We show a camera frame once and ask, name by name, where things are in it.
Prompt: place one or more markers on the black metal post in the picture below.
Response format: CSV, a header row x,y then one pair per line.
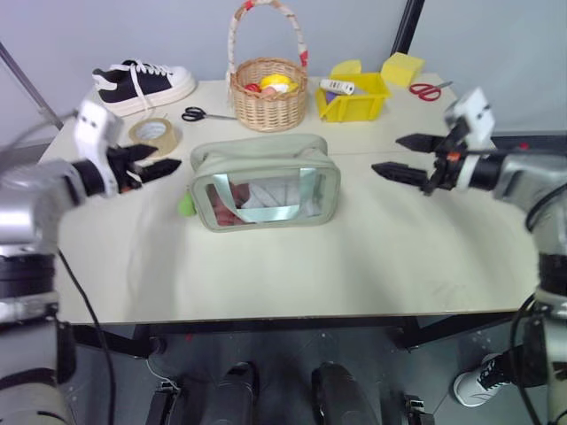
x,y
405,26

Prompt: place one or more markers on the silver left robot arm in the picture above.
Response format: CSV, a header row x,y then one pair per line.
x,y
24,203

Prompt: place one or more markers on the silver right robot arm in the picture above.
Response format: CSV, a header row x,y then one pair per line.
x,y
516,172

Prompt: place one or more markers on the white patterned cloth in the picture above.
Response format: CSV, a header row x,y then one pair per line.
x,y
279,195

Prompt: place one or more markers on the black table frame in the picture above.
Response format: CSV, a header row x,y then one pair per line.
x,y
266,324

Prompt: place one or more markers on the brown packing tape roll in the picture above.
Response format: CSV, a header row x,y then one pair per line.
x,y
170,135

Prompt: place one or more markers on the yellow plastic bin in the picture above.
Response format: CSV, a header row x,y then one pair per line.
x,y
354,106

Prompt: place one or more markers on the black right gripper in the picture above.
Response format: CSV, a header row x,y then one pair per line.
x,y
445,170

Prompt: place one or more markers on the yellow toy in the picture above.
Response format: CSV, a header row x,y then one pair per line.
x,y
274,82

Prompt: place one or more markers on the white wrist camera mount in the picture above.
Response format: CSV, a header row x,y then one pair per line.
x,y
94,126
476,113

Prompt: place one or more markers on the pink toy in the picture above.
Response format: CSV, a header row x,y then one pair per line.
x,y
268,90

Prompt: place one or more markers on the black base bracket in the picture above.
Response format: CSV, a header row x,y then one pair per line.
x,y
418,409
160,405

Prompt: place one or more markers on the yellow sponge block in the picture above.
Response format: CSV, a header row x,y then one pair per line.
x,y
402,68

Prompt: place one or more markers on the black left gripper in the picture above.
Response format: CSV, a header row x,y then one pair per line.
x,y
124,170

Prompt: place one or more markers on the white sneaker on person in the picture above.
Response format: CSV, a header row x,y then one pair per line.
x,y
480,383

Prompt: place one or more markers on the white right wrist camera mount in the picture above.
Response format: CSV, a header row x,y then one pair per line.
x,y
476,113

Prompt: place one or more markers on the grey metal rod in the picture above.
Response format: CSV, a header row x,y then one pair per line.
x,y
26,84

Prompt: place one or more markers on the white remote control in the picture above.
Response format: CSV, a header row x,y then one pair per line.
x,y
337,85

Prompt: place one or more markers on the clear green toiletry pouch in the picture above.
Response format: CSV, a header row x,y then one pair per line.
x,y
266,152

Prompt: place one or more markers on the purple item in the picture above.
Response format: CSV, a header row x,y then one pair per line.
x,y
331,96

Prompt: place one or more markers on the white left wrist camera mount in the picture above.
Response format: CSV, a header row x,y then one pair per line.
x,y
94,126

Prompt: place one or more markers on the black and white sneaker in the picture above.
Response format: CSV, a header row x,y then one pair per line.
x,y
150,86

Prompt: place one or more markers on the red toy fruit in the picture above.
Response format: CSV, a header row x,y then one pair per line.
x,y
252,87

